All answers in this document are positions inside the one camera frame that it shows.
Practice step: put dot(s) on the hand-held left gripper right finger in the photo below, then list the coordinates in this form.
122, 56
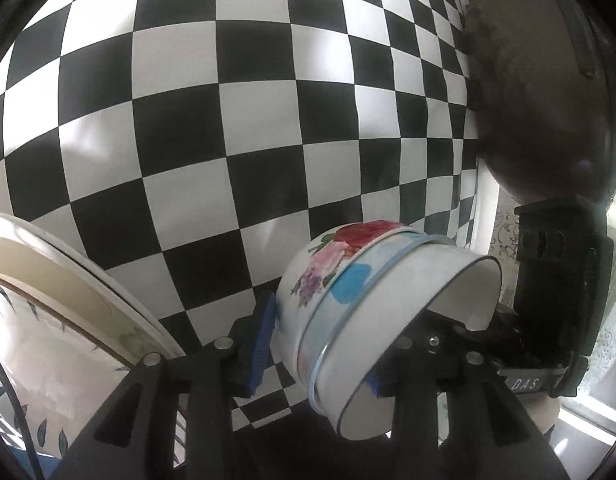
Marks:
377, 386

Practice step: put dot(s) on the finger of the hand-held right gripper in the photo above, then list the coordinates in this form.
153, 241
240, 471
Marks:
468, 337

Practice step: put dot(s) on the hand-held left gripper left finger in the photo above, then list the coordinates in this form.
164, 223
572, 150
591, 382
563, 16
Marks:
263, 345

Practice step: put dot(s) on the white bowl with dark rim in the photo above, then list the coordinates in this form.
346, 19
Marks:
428, 280

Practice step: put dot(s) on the white bowl with rose print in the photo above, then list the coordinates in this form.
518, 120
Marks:
318, 270

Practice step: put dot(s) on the white plate with blue leaf pattern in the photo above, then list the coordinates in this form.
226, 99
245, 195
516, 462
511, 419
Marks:
48, 360

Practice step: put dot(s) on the plain white plate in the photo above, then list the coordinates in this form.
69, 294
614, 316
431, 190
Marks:
13, 222

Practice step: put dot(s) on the person's right forearm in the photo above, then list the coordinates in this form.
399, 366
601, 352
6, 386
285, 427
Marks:
533, 85

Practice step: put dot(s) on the black white checkered tablecloth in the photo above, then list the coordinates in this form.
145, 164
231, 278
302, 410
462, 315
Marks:
188, 60

